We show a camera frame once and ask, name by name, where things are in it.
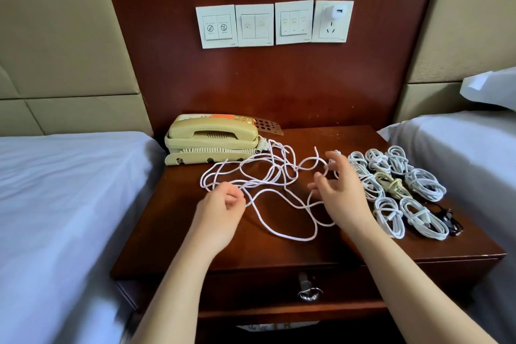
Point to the person's left hand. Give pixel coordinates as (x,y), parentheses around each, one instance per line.
(214,219)

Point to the person's right hand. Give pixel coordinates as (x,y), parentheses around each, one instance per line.
(347,194)

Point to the dark wooden drawer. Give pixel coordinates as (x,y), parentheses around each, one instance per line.
(258,287)

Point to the person's right forearm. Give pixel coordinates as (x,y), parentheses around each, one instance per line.
(427,291)

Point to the person's left forearm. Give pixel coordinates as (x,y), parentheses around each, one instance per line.
(173,299)

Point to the wooden nightstand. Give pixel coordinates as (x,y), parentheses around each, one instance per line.
(161,235)

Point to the white crumpled bag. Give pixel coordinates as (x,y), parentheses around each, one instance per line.
(278,326)

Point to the right bed white sheet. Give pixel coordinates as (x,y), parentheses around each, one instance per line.
(480,166)

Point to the bed white sheet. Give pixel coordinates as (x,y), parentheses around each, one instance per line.
(480,166)
(64,227)

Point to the left bed white sheet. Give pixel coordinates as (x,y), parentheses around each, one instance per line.
(64,227)

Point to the white pillow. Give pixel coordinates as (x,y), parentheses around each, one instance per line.
(493,88)

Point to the white plug-in charger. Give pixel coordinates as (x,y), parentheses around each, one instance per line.
(335,11)

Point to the beige padded headboard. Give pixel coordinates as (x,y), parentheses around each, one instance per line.
(64,33)
(468,25)

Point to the dark wooden wall panel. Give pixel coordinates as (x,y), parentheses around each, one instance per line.
(274,82)

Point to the white triple rocker wall switch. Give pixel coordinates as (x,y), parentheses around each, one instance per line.
(294,23)

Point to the white two-button wall switch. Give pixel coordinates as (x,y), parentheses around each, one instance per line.
(217,28)

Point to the white double rocker wall switch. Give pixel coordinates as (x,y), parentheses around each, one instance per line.
(255,26)

